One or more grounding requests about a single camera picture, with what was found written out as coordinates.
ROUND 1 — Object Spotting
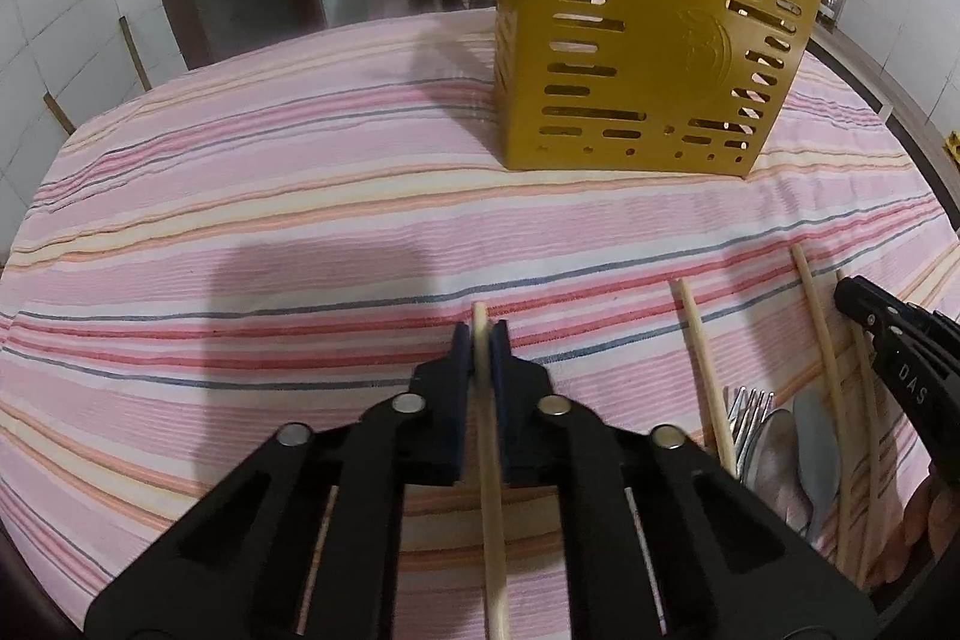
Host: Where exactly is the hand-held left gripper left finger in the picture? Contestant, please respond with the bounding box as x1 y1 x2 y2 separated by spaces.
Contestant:
82 323 479 640

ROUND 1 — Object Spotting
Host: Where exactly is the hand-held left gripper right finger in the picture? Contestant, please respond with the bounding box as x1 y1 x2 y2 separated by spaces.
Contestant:
486 319 880 640

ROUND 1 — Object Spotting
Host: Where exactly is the short wooden stick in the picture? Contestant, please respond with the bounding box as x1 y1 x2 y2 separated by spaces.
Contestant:
43 93 77 136

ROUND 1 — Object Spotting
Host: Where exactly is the person's right hand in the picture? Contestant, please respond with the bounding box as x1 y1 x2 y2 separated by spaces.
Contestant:
883 475 960 590

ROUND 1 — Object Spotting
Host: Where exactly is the metal fork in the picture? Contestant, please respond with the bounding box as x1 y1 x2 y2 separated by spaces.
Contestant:
722 385 775 485

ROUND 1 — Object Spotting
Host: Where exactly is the shiny metal spoon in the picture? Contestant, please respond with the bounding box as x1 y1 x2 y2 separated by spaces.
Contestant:
742 410 815 537

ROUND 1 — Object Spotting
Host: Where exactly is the yellow perforated utensil holder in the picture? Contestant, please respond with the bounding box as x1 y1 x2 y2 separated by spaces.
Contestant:
491 0 827 181

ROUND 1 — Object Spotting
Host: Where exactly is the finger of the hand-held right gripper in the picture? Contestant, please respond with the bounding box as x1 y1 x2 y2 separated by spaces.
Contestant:
834 277 960 462

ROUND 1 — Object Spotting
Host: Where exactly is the pink striped tablecloth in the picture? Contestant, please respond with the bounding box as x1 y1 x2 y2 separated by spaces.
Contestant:
0 6 955 640

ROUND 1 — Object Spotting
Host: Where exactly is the grey metal spoon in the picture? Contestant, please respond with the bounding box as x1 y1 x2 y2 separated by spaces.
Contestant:
793 388 841 540

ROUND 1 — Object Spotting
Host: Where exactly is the long wooden stick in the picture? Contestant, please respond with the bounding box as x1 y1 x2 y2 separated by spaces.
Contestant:
118 17 152 91

